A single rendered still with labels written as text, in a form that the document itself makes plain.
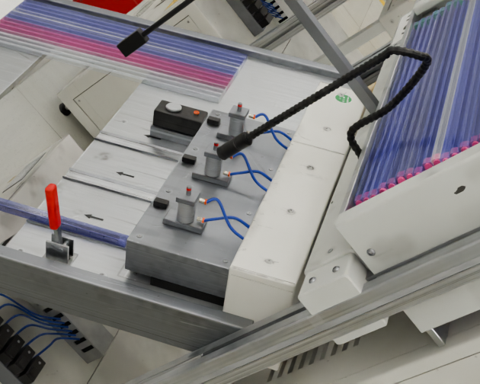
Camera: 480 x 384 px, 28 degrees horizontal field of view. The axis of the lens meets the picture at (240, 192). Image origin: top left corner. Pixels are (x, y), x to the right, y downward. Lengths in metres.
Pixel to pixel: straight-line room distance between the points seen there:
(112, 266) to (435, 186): 0.45
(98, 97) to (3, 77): 1.26
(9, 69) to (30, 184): 0.30
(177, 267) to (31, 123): 1.75
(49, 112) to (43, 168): 1.08
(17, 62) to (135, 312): 0.60
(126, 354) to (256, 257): 0.74
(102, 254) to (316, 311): 0.32
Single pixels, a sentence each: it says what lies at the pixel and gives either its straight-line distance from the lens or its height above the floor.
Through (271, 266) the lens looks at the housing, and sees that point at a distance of 1.12.
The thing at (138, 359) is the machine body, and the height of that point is 0.62.
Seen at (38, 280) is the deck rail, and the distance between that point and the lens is 1.20.
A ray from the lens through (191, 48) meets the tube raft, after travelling 1.70.
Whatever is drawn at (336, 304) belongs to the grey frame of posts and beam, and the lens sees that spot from 1.02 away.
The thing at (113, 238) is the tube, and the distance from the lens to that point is 1.24.
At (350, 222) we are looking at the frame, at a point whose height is 1.41.
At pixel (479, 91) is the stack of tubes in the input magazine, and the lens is 1.08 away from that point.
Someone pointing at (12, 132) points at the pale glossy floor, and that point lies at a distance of 2.80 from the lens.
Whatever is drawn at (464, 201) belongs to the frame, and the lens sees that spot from 0.95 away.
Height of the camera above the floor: 1.86
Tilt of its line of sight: 32 degrees down
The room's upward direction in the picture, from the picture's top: 61 degrees clockwise
